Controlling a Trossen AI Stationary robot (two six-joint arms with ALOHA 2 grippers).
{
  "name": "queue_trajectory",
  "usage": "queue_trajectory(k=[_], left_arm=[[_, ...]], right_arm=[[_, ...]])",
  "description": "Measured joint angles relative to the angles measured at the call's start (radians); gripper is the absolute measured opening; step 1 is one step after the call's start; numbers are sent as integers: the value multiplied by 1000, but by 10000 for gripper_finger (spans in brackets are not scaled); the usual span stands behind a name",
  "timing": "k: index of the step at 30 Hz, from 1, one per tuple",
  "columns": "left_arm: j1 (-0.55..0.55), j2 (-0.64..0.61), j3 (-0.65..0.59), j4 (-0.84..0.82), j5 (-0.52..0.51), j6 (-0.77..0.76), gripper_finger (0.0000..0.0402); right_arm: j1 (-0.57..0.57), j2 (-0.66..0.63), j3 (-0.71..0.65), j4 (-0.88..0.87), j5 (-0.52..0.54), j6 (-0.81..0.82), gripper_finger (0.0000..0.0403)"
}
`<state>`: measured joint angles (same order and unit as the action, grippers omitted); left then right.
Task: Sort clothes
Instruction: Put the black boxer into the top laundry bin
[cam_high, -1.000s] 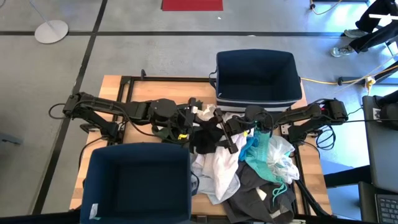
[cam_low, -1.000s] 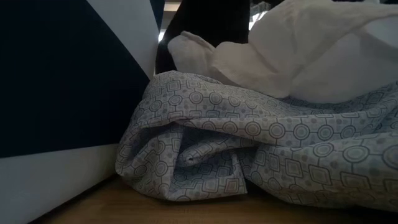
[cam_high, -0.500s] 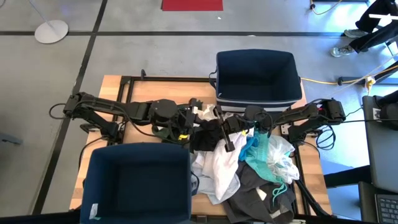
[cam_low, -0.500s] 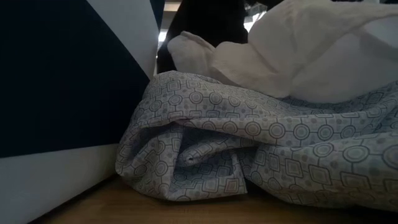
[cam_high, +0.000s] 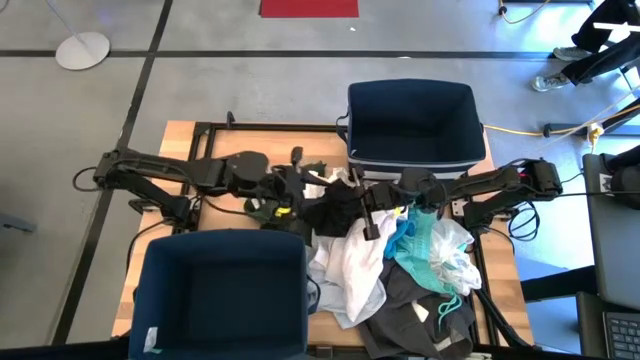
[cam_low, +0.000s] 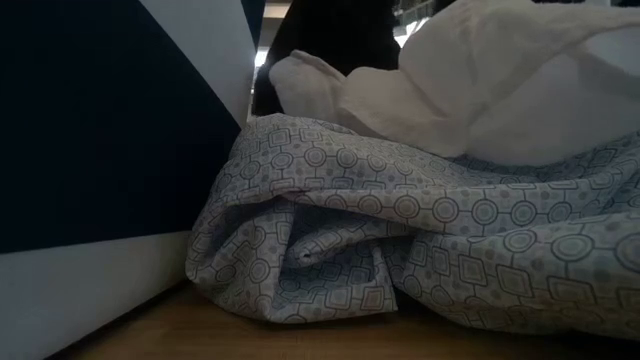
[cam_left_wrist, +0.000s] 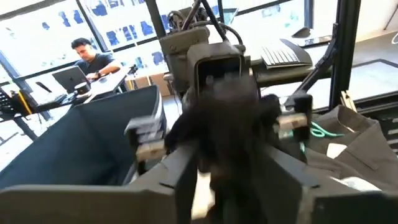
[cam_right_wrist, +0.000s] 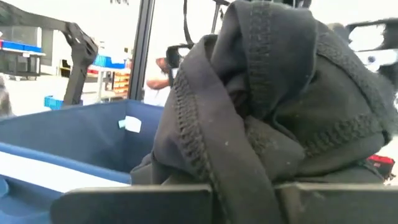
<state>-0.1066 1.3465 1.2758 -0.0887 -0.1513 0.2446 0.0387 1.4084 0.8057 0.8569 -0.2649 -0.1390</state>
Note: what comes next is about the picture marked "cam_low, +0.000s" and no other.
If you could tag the white thin cloth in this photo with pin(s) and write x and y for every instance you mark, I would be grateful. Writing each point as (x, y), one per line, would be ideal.
(525, 70)

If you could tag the navy white striped fabric bin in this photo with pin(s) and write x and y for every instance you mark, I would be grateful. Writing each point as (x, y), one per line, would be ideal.
(100, 150)

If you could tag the cream white towel cloth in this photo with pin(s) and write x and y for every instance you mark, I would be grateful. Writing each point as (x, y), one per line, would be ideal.
(380, 105)

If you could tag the white geometric patterned cloth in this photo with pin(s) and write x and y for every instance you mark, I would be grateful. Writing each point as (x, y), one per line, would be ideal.
(425, 235)

